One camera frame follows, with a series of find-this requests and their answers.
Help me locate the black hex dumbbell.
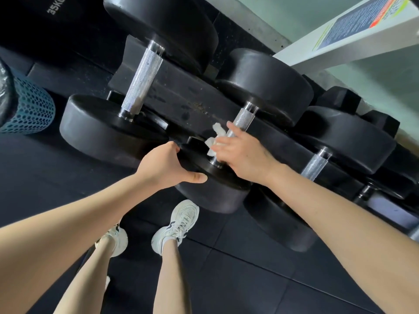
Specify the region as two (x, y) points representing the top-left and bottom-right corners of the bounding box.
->
(316, 86), (401, 138)

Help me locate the small rusty-handled dumbbell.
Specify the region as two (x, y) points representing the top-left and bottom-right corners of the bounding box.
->
(353, 143), (419, 210)

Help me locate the person's left hand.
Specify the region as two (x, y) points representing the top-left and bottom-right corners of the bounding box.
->
(136, 141), (209, 191)

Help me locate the black dumbbell rack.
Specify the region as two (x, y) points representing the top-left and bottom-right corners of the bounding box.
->
(108, 34), (419, 232)

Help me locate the white metal rack leg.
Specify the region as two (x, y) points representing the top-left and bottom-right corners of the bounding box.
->
(273, 0), (419, 75)

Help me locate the person's white sneaker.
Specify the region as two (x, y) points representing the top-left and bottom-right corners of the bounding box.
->
(151, 199), (200, 256)
(95, 224), (129, 258)

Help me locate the person's right white sneaker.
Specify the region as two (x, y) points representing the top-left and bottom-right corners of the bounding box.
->
(151, 199), (200, 256)

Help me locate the person's left white sneaker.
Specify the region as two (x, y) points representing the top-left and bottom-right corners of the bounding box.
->
(95, 224), (129, 258)

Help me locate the big black dumbbell white lettering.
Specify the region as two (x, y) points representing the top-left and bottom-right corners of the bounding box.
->
(19, 0), (109, 28)

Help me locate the person's right forearm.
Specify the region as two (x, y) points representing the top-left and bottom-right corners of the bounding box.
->
(265, 162), (419, 314)

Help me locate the white wet wipe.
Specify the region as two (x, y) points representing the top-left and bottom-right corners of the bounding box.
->
(204, 122), (237, 157)

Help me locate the person's right leg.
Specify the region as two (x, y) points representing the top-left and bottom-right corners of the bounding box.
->
(153, 240), (193, 314)

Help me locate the person's left forearm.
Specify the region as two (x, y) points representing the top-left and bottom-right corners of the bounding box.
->
(0, 173), (159, 314)

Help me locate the dark teal trash basket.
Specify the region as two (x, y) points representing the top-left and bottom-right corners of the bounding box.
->
(0, 70), (56, 134)

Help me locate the person's right hand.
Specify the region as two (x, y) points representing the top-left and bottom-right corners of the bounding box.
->
(211, 120), (283, 188)

